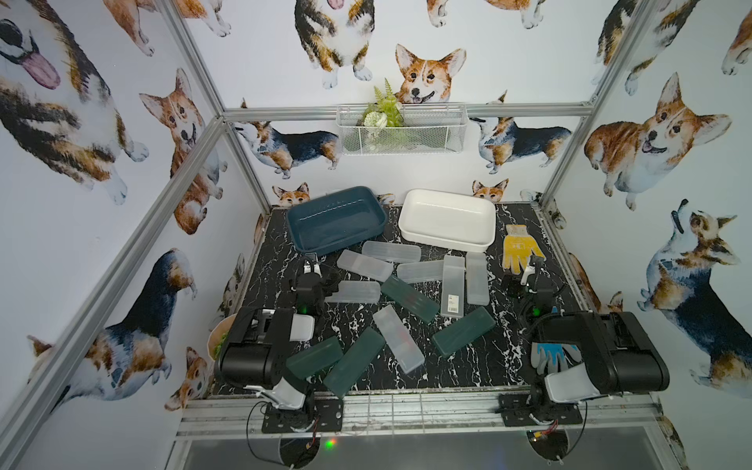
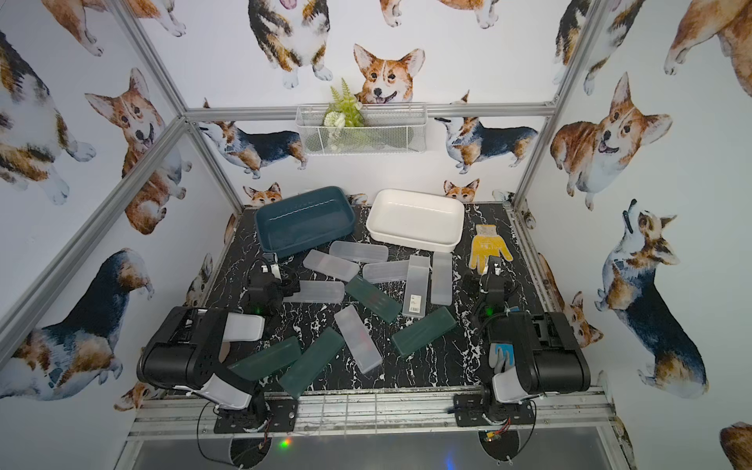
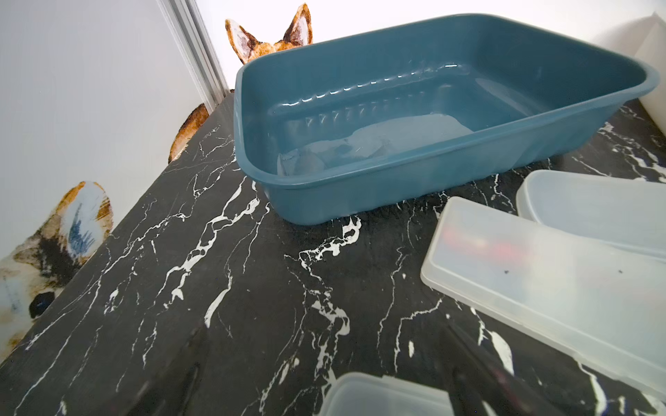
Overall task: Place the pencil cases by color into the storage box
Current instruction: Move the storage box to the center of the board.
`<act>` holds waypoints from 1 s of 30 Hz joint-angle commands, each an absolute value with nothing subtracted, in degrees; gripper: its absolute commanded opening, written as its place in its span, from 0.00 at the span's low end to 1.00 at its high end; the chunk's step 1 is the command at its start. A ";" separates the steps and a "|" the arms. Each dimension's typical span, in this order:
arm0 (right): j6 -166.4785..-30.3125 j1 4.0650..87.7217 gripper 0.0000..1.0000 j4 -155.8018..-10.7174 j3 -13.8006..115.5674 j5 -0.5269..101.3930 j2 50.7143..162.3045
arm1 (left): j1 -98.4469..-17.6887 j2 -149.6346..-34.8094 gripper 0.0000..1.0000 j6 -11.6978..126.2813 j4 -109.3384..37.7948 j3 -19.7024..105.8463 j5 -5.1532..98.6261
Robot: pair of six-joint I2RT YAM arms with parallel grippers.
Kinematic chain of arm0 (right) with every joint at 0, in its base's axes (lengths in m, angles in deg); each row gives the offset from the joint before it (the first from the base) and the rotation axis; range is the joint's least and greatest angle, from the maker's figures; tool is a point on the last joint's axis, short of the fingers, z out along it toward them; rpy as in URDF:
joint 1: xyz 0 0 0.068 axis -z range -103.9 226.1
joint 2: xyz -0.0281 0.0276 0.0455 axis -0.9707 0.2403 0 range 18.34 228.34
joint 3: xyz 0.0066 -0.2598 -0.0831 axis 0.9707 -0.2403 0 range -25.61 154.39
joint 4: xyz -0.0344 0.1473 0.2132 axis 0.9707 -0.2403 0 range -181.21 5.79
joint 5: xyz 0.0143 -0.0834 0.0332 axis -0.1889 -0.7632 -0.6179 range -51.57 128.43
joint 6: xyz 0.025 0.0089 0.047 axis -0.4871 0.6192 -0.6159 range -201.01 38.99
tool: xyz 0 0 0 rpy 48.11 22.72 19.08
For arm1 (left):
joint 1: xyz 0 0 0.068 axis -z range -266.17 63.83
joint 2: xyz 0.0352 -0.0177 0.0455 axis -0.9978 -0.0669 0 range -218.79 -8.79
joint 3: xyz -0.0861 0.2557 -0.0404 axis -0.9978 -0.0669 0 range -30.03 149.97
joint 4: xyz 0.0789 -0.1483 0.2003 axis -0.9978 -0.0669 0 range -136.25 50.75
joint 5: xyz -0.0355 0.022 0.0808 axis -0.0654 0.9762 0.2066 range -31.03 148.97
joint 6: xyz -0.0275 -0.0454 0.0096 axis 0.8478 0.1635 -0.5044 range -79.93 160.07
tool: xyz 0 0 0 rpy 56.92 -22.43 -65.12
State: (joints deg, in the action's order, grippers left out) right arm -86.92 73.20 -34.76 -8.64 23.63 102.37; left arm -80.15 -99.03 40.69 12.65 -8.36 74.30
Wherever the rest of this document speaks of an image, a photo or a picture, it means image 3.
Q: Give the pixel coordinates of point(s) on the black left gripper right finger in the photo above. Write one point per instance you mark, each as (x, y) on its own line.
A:
(476, 382)

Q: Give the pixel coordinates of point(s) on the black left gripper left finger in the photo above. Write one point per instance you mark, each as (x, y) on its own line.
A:
(171, 389)

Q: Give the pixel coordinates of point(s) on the clear pencil case left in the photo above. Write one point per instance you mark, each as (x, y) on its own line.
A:
(365, 394)

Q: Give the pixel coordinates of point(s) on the clear pencil case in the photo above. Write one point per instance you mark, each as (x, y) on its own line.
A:
(365, 394)
(627, 214)
(602, 306)

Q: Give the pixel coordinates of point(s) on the clear pencil case middle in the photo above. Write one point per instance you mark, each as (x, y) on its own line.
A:
(602, 306)

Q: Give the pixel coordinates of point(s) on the clear pencil case upper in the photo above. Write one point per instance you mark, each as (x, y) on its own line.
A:
(627, 214)

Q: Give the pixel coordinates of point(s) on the teal plastic storage box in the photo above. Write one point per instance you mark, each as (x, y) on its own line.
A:
(336, 128)

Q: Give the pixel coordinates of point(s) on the white plastic storage box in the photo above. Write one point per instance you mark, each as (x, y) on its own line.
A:
(652, 51)

